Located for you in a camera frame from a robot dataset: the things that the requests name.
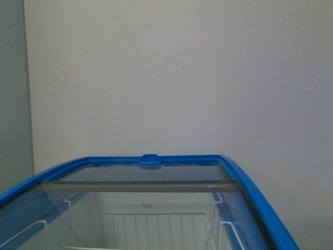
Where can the freezer sliding glass lid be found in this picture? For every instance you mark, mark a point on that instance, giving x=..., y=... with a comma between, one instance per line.
x=237, y=206

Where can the white wire freezer basket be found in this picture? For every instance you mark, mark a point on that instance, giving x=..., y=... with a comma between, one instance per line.
x=101, y=220

